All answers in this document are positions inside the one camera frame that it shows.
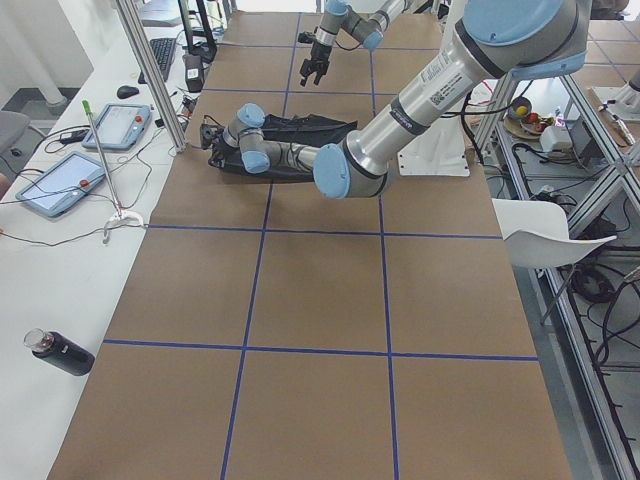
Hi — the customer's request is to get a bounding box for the black graphic t-shirt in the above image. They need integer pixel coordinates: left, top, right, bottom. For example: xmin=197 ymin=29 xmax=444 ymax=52
xmin=214 ymin=112 xmax=358 ymax=182

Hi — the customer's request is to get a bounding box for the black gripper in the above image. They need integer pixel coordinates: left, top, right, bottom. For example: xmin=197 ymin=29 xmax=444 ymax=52
xmin=199 ymin=123 xmax=231 ymax=168
xmin=297 ymin=32 xmax=332 ymax=86

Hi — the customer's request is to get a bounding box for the green tipped metal rod stand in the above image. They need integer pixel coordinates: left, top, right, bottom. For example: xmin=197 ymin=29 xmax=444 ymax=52
xmin=82 ymin=100 xmax=145 ymax=245

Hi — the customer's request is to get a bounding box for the black keyboard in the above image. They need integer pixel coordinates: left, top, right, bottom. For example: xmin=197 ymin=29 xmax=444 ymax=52
xmin=149 ymin=37 xmax=176 ymax=81

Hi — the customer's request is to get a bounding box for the white power adapter box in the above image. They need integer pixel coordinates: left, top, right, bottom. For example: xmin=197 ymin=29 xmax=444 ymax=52
xmin=539 ymin=126 xmax=573 ymax=153

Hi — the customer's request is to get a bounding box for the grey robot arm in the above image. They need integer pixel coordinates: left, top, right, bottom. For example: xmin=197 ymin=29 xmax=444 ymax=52
xmin=200 ymin=1 xmax=591 ymax=199
xmin=298 ymin=0 xmax=411 ymax=86

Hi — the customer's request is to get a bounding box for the blue teach pendant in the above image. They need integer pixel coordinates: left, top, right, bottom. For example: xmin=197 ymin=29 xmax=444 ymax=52
xmin=15 ymin=152 xmax=105 ymax=218
xmin=91 ymin=103 xmax=151 ymax=151

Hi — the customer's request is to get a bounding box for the far blue teach pendant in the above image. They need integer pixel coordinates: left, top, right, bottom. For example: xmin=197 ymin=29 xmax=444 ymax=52
xmin=91 ymin=103 xmax=151 ymax=151

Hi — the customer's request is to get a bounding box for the bowl with yellow ball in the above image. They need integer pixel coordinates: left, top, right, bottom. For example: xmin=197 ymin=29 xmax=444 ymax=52
xmin=507 ymin=96 xmax=532 ymax=121

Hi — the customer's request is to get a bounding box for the near blue teach pendant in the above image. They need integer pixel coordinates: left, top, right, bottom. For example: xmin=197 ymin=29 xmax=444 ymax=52
xmin=15 ymin=152 xmax=105 ymax=218

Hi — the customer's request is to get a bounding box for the black computer mouse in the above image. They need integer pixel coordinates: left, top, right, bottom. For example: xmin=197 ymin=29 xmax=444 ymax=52
xmin=116 ymin=85 xmax=139 ymax=100

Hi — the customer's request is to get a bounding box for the white plastic chair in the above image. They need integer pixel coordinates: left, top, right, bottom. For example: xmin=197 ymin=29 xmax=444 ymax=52
xmin=492 ymin=199 xmax=617 ymax=269

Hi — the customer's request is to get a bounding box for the black water bottle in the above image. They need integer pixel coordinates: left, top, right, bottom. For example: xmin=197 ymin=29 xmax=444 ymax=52
xmin=23 ymin=328 xmax=95 ymax=376

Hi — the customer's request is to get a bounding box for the aluminium frame post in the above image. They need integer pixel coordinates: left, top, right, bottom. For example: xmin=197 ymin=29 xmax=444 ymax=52
xmin=114 ymin=0 xmax=187 ymax=153

